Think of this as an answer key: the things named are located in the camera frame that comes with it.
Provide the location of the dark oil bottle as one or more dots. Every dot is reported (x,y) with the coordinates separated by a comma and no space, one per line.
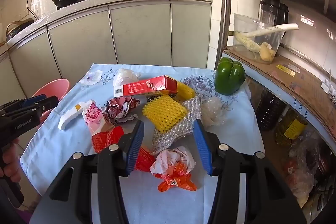
(269,111)

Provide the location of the person's purple clothing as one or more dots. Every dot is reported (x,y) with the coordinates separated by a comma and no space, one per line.
(26,214)

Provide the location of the maroon paper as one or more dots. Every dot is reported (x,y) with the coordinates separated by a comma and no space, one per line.
(118,108)

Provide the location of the white leek stalk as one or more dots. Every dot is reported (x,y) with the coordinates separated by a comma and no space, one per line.
(283,27)

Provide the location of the person's left hand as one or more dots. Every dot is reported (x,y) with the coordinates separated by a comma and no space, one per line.
(10,155)

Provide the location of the brown cardboard sheet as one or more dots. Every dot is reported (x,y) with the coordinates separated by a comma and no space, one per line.
(302,85)

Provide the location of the white foam piece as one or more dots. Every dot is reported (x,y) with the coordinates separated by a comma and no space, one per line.
(69,117)

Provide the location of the metal shelf rack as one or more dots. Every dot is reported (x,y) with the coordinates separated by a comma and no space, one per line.
(225,3)

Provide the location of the yellow oil bottle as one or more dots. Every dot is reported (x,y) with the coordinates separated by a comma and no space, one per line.
(290,129)

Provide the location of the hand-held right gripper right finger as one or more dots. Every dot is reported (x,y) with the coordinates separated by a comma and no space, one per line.
(203,148)

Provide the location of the orange white wrapper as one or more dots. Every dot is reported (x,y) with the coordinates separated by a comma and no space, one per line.
(170,174)

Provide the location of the yellow ginger piece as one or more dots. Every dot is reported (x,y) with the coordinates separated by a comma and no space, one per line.
(267,53)

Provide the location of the blue floral tablecloth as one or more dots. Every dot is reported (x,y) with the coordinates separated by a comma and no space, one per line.
(65,140)

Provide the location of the red cardboard box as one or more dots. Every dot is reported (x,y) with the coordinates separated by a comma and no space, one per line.
(147,86)

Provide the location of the green bell pepper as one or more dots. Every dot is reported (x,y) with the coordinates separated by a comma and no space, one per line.
(229,74)

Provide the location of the silver mesh scourer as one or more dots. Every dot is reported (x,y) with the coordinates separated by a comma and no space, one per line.
(168,140)

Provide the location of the clear plastic bag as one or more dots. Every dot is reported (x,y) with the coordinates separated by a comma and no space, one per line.
(302,176)

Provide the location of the black blender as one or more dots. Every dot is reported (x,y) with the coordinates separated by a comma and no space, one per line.
(274,10)

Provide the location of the clear plastic wrap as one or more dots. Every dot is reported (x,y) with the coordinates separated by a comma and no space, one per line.
(214,111)

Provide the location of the red patterned wrapper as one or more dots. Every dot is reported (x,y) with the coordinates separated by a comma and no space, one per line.
(105,140)

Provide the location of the clear plastic container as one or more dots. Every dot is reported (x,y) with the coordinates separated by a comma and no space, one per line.
(244,27)

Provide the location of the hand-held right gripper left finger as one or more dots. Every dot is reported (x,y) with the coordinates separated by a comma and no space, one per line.
(135,146)

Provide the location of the pink plastic bin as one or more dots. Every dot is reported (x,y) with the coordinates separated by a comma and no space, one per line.
(55,88)

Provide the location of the small yellow foam net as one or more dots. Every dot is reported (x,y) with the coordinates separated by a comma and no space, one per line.
(185,91)

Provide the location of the pink white snack bag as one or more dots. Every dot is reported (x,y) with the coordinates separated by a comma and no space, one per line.
(94,115)

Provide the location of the white crumpled plastic bag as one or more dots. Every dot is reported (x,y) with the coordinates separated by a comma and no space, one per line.
(124,77)

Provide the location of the grey kitchen cabinet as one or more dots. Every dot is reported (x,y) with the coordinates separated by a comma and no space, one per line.
(136,35)

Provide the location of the large yellow foam net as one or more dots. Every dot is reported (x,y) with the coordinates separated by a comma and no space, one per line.
(164,113)

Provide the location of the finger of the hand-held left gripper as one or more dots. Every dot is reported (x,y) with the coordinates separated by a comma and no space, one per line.
(34,100)
(47,106)

